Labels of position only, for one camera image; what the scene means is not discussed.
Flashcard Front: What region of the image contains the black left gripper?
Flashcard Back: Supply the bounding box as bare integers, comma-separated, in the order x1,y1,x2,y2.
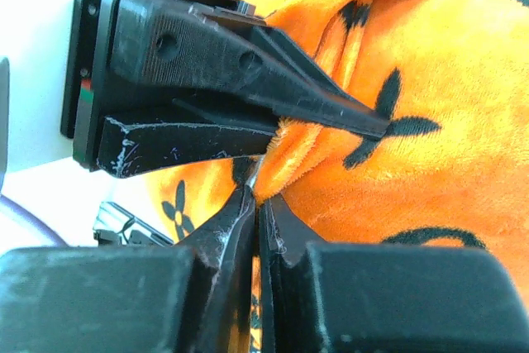
60,0,389,179

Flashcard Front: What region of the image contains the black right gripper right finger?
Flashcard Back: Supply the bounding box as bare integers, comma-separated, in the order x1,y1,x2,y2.
259,195,331,352

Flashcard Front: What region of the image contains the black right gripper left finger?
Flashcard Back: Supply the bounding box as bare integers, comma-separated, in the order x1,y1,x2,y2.
177,185,256,352

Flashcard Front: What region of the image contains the orange patterned plush pillowcase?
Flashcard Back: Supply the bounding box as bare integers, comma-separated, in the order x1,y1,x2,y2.
144,0,529,353

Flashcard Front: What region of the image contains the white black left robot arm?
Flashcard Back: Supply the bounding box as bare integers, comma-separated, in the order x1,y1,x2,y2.
1,0,389,179

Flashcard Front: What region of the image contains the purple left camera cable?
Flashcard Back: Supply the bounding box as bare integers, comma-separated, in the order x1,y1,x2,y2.
0,193,79,246

